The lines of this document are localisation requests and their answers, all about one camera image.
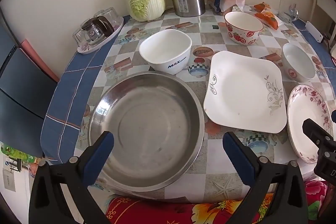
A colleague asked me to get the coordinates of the clear glass mug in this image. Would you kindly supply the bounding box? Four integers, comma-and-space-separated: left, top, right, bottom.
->
278, 0, 300, 23

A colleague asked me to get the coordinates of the beige wooden chair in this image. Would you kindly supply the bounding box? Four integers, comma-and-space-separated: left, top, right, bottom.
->
306, 0, 336, 46

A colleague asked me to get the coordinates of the stainless steel basin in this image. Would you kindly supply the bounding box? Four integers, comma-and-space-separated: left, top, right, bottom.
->
88, 72, 205, 192

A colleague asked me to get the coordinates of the orange snack packet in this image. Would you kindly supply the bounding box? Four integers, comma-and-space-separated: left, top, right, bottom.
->
254, 11, 282, 30
253, 2, 271, 12

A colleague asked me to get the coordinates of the white power strip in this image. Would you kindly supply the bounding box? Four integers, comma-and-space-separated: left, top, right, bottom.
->
304, 21, 323, 43

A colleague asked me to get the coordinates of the green packet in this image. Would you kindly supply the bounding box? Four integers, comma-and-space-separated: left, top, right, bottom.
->
0, 143, 34, 164

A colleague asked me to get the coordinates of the dark blue cabinet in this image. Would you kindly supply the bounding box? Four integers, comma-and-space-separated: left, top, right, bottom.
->
0, 7, 58, 159

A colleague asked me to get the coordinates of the small white round bowl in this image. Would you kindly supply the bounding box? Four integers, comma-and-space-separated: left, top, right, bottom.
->
282, 43, 315, 81

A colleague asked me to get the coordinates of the red floral cloth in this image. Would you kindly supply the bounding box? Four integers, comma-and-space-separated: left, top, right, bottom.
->
105, 179, 336, 224

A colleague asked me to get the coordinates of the pink floral round plate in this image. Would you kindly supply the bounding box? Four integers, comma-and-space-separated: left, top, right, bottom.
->
287, 84, 334, 165

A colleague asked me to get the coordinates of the white square bowl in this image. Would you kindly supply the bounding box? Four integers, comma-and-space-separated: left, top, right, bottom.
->
139, 29, 193, 75

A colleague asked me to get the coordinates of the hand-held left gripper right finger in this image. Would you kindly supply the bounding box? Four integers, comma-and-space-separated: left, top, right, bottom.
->
223, 131, 309, 224

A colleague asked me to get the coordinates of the glass teapot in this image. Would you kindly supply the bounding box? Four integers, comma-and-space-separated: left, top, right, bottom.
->
81, 17, 114, 45

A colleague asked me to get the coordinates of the white square plate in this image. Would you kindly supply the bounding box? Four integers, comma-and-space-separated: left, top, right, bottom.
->
203, 51, 287, 134

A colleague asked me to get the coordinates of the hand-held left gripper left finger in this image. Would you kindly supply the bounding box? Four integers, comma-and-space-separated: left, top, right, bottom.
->
29, 131, 114, 224

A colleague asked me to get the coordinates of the white oval tray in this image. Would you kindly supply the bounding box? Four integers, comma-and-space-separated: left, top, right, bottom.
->
77, 17, 124, 55

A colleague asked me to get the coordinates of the strawberry print bowl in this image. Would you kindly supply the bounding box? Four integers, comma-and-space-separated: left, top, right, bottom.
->
224, 11, 264, 45

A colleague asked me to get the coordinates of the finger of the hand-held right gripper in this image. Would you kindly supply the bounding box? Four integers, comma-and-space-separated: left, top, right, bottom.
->
302, 118, 336, 153

